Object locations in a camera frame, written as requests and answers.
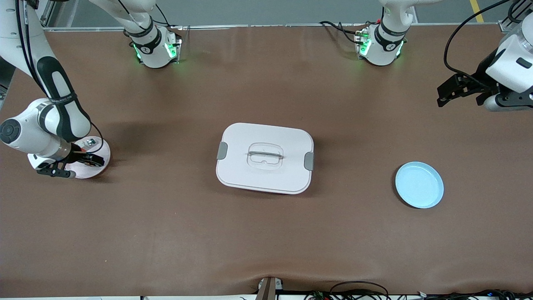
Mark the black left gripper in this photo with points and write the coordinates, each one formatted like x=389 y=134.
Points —
x=481 y=76

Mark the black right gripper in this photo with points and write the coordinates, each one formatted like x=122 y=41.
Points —
x=78 y=155

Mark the orange and black switch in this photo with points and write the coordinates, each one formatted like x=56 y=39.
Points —
x=92 y=160

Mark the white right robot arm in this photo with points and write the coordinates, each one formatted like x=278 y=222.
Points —
x=25 y=133

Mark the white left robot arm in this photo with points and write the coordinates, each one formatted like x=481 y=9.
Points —
x=385 y=50

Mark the white lidded plastic box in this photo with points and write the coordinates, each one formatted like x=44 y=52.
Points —
x=266 y=175

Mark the pink round plate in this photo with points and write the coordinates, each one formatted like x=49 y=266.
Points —
x=93 y=171

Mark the light blue round plate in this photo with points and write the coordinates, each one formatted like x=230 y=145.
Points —
x=418 y=185

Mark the brown table mat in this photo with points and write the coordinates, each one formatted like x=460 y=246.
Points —
x=166 y=229

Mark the white and red switch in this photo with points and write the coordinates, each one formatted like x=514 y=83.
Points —
x=89 y=143

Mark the silver table edge rail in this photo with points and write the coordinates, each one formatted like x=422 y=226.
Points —
x=270 y=26

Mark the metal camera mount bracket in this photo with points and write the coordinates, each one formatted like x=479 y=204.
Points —
x=266 y=289

